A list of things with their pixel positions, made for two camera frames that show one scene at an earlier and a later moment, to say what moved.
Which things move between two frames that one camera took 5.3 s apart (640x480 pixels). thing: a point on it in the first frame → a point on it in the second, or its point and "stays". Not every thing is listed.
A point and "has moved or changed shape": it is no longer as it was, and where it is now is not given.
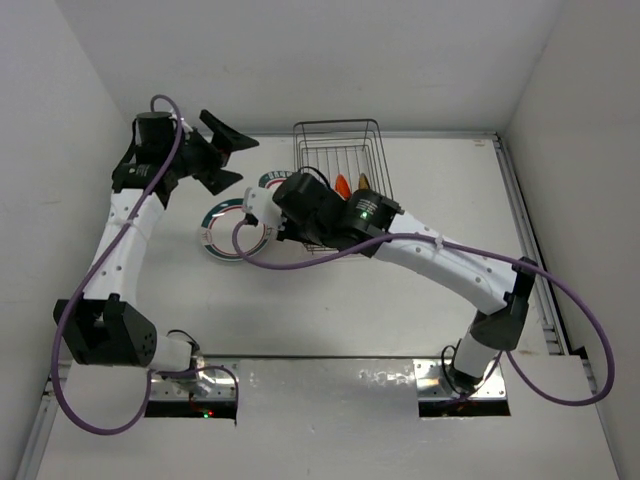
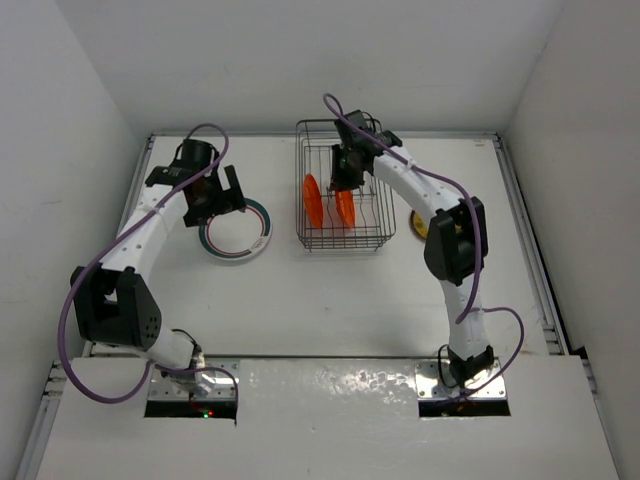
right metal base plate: (430, 381) stays
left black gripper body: (195, 155) → (215, 200)
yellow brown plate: (364, 183) has moved or changed shape
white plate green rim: (217, 231) stays
